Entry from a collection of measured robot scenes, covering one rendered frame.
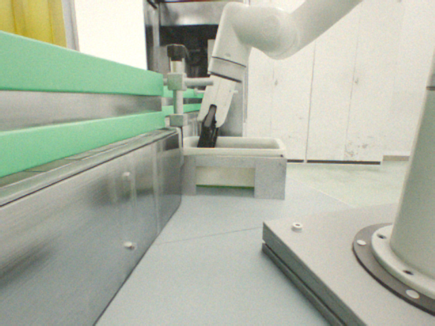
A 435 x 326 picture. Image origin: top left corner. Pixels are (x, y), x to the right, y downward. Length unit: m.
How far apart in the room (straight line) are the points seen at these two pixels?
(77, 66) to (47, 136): 0.07
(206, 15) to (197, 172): 0.94
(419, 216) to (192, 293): 0.21
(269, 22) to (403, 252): 0.41
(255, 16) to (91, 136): 0.39
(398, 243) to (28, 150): 0.30
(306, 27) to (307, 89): 3.47
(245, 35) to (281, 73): 3.52
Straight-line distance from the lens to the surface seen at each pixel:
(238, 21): 0.58
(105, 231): 0.26
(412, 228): 0.29
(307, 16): 0.66
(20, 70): 0.21
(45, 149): 0.22
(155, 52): 1.34
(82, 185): 0.22
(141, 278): 0.32
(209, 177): 0.51
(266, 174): 0.50
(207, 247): 0.36
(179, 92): 0.47
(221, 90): 0.56
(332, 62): 4.19
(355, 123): 4.28
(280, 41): 0.54
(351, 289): 0.26
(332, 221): 0.36
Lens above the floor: 0.93
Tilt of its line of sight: 14 degrees down
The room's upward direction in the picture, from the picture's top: straight up
